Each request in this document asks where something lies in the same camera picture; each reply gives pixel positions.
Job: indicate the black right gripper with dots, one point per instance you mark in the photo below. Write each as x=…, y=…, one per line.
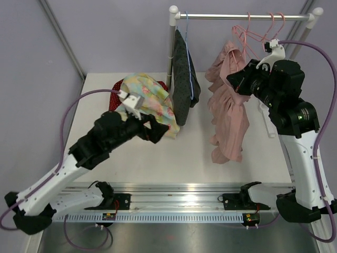
x=240, y=80

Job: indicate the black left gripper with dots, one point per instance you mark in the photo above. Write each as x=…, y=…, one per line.
x=158, y=129

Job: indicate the yellow blue tie-dye skirt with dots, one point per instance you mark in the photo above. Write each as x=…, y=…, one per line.
x=156, y=100

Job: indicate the pink pleated skirt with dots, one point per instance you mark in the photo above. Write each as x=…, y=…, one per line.
x=228, y=110

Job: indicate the red polka dot skirt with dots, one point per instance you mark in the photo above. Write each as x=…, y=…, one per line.
x=114, y=98

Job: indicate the pink hanger of tie-dye skirt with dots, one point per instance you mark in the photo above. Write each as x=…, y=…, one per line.
x=246, y=50

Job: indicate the pink hanger of red skirt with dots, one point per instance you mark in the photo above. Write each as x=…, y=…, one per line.
x=268, y=29

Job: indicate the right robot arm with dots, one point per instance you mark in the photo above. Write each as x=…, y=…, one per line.
x=296, y=121

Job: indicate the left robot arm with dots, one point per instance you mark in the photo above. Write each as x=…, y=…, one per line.
x=36, y=207

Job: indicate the dark grey dotted skirt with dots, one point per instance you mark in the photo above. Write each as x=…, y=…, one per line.
x=181, y=94

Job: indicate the white metal clothes rack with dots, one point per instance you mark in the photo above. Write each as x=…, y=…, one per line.
x=310, y=18

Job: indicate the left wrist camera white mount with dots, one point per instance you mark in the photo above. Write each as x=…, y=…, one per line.
x=132, y=102

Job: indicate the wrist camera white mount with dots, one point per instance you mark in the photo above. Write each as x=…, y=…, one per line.
x=276, y=52
x=132, y=102

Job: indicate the blue wire hanger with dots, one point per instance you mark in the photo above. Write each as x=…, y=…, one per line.
x=188, y=58

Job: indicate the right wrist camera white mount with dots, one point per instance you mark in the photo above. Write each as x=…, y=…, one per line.
x=276, y=52

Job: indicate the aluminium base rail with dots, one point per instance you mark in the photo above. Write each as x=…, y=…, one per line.
x=174, y=197

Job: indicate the aluminium corner frame right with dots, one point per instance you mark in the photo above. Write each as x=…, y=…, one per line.
x=298, y=31

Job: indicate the aluminium corner frame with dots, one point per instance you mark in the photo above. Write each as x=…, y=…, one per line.
x=298, y=31
x=52, y=19

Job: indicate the white slotted cable duct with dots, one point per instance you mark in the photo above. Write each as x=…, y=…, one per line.
x=153, y=217

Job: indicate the aluminium corner frame left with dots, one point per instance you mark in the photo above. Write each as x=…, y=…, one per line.
x=52, y=19

